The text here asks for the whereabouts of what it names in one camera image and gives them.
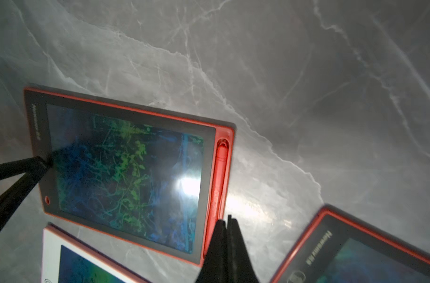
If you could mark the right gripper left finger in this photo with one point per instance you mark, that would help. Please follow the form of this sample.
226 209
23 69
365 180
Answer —
214 269

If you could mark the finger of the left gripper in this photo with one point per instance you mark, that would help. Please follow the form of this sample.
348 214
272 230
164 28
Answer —
35 168
11 199

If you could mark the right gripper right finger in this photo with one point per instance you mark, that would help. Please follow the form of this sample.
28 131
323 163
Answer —
240 269

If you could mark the red stylus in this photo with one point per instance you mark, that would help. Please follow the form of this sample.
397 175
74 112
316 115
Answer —
217 186

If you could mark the pink white writing tablet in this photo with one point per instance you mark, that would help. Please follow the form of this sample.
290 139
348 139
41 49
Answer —
66 259

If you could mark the right red writing tablet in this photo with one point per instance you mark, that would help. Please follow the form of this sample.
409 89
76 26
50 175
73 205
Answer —
337 247

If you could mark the red writing tablet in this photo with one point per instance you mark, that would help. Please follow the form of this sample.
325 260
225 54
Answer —
136 173
337 247

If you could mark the left red writing tablet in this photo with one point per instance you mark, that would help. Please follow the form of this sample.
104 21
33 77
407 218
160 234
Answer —
136 173

